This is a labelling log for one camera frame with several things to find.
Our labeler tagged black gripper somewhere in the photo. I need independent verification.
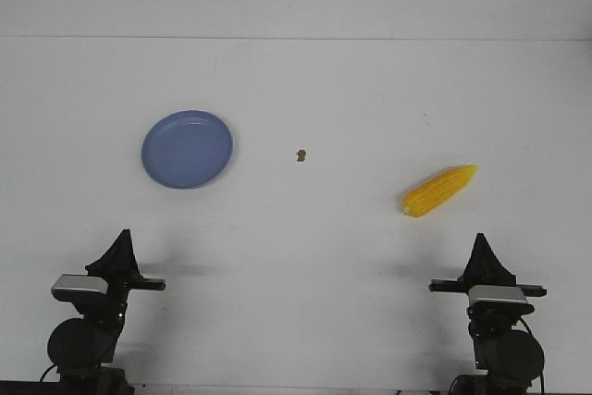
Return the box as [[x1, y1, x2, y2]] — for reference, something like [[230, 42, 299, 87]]
[[428, 233, 547, 296], [85, 228, 166, 316]]

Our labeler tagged yellow corn cob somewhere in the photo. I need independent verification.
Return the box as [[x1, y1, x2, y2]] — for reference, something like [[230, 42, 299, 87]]
[[401, 165, 478, 218]]

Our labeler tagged blue round plate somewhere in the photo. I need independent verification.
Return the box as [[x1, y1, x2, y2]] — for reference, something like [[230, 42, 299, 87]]
[[141, 110, 234, 190]]

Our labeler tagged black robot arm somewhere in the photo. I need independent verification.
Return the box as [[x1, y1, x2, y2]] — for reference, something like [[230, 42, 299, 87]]
[[47, 228, 166, 394], [429, 233, 547, 394]]

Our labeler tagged small brown crumb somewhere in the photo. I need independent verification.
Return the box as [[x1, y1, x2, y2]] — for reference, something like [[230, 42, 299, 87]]
[[297, 149, 307, 163]]

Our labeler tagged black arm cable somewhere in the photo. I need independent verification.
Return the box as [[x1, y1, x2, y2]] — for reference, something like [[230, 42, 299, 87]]
[[38, 363, 61, 385], [517, 315, 547, 394]]

